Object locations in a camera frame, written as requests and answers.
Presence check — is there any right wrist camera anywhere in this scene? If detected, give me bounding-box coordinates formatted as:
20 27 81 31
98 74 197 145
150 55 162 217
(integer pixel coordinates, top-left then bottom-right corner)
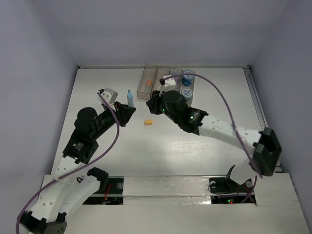
157 75 176 93

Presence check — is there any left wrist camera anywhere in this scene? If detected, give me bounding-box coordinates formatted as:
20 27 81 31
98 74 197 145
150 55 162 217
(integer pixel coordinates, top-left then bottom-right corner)
97 88 118 109

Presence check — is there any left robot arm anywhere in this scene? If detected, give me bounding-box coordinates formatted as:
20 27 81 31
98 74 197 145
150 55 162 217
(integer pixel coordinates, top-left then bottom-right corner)
15 102 136 234

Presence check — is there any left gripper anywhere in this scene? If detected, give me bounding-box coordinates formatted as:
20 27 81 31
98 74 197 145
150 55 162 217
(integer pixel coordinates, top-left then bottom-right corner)
91 101 135 139

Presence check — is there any yellow highlighter cap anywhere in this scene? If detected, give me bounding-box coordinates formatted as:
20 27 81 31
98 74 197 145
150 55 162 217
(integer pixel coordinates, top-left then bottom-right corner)
144 119 153 126

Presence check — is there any blue highlighter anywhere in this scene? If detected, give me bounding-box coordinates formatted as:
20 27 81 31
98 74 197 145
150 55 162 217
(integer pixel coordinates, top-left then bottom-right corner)
127 90 134 108

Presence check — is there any blue paint jar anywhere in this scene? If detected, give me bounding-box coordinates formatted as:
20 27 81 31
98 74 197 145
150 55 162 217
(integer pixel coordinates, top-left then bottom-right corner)
181 88 193 101
182 70 195 86

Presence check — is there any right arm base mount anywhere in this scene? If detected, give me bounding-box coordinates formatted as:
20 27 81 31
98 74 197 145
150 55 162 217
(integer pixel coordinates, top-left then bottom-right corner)
207 166 256 204

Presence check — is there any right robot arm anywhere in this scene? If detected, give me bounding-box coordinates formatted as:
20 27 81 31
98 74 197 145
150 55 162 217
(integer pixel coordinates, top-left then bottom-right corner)
146 91 282 191

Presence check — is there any transparent drawer bin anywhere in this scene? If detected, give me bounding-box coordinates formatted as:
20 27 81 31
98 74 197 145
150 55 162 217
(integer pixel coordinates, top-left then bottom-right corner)
152 66 170 91
180 70 195 106
169 68 183 79
137 64 158 100

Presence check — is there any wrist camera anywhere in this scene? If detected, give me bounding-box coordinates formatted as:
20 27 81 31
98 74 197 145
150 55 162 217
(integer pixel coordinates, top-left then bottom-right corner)
157 75 176 93
97 88 118 109

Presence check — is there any clear pencil-shaped highlighter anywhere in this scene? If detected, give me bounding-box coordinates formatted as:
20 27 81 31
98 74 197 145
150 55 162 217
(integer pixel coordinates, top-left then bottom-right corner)
144 85 151 94

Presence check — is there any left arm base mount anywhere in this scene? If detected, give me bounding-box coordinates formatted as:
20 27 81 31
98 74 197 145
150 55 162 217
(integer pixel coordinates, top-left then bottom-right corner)
83 168 124 205

